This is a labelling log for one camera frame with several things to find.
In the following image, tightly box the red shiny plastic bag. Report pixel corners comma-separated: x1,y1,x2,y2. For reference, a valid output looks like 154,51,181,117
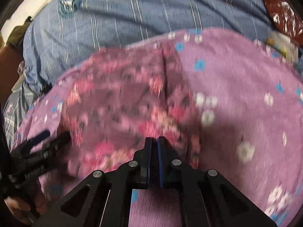
263,0,302,46

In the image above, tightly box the olive green cloth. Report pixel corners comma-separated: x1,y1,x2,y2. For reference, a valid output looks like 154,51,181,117
6,16,32,48

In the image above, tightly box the blue plaid quilt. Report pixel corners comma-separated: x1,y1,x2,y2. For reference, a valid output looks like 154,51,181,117
23,0,273,93

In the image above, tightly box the maroon floral small garment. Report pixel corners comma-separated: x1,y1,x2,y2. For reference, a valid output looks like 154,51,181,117
60,44,201,178

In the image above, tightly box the person's left hand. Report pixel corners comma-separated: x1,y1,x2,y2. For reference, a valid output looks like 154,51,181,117
4,182,53,225

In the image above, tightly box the purple floral bed sheet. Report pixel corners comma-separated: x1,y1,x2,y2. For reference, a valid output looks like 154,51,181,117
12,29,302,226

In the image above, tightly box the grey star pillow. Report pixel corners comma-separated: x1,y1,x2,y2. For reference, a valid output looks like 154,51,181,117
4,80,39,149

